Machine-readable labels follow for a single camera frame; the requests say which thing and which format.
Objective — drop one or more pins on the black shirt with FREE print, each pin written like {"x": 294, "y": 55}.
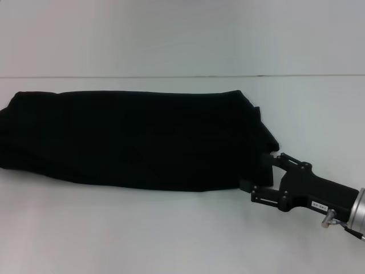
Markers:
{"x": 128, "y": 137}

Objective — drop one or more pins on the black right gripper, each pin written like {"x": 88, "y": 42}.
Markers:
{"x": 313, "y": 194}

